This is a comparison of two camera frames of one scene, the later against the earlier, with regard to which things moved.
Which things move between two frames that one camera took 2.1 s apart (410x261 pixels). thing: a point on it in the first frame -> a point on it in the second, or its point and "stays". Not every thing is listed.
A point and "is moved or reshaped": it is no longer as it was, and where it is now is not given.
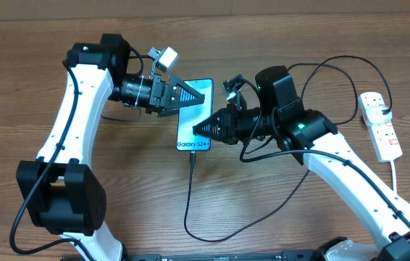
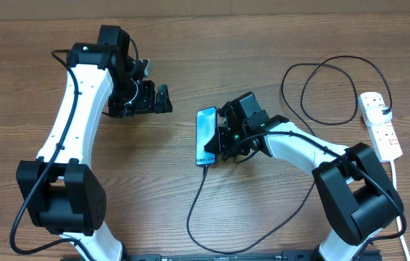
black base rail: x=298 y=254 stays
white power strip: x=384 y=137 stays
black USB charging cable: x=321 y=66 -> x=369 y=243
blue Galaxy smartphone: x=190 y=116 is moved or reshaped
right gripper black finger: x=214 y=127 -> x=214 y=146
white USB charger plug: x=375 y=116 stays
